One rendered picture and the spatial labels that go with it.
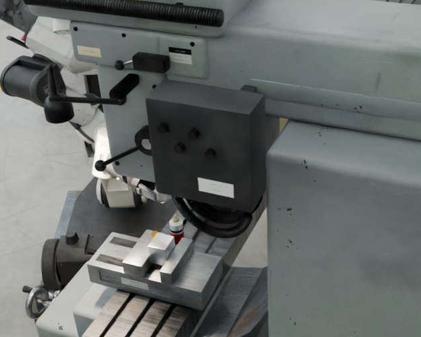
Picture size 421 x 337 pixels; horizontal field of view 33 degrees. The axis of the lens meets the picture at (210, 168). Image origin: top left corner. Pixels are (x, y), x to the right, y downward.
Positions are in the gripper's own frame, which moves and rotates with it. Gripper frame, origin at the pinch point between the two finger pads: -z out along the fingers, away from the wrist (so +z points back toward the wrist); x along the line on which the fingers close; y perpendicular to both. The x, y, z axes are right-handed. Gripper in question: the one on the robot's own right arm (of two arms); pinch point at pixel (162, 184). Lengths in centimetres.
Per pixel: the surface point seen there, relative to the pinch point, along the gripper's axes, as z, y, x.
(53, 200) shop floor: 174, 124, 63
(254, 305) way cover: -26.6, 30.9, 5.7
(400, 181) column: -67, -31, 1
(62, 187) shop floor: 181, 124, 74
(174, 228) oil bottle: 6.9, 23.4, 8.3
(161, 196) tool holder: -1.5, 2.2, -1.9
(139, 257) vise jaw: 1.6, 19.8, -9.2
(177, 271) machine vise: -8.5, 22.2, -5.0
